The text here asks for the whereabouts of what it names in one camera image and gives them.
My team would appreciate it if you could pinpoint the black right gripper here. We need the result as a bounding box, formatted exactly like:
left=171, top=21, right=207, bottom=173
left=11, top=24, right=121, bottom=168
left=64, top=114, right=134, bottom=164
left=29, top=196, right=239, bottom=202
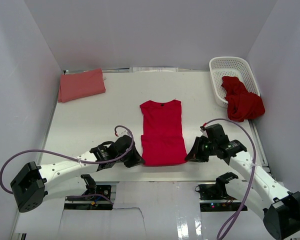
left=185, top=136, right=217, bottom=163

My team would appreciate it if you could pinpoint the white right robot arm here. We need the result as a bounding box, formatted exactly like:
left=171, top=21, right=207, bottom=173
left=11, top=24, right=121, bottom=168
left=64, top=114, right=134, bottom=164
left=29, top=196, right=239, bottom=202
left=185, top=136, right=300, bottom=240

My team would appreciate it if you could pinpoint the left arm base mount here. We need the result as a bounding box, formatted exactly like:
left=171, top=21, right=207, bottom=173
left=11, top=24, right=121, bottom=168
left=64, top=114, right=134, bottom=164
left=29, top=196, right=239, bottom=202
left=64, top=183, right=117, bottom=211

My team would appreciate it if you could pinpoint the dark red crumpled t shirt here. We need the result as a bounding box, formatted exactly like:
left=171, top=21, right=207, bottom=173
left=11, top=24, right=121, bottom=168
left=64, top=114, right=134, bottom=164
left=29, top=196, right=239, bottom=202
left=221, top=76, right=266, bottom=122

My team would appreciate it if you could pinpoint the bright red t shirt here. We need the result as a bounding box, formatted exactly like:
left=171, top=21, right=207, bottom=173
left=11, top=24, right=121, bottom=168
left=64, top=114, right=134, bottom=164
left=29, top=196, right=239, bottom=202
left=140, top=99, right=187, bottom=167

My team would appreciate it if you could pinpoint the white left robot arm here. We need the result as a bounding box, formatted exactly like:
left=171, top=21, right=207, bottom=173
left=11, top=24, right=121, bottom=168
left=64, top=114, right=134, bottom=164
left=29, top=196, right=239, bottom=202
left=10, top=141, right=145, bottom=213

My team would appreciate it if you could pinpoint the white plastic perforated basket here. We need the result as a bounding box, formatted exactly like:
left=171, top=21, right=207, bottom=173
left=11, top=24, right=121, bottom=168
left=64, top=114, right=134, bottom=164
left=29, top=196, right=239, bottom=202
left=208, top=56, right=261, bottom=108

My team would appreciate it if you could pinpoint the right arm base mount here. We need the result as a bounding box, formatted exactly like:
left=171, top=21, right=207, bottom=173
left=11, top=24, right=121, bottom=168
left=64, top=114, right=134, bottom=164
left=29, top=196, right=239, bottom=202
left=194, top=182, right=241, bottom=213

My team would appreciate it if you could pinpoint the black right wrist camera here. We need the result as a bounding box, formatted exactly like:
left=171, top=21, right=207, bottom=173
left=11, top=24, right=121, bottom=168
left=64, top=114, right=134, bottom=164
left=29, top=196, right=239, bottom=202
left=200, top=123, right=229, bottom=145

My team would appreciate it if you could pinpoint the folded salmon pink t shirt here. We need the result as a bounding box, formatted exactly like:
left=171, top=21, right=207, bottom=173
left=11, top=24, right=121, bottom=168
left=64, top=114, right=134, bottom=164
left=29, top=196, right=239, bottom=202
left=58, top=68, right=106, bottom=103

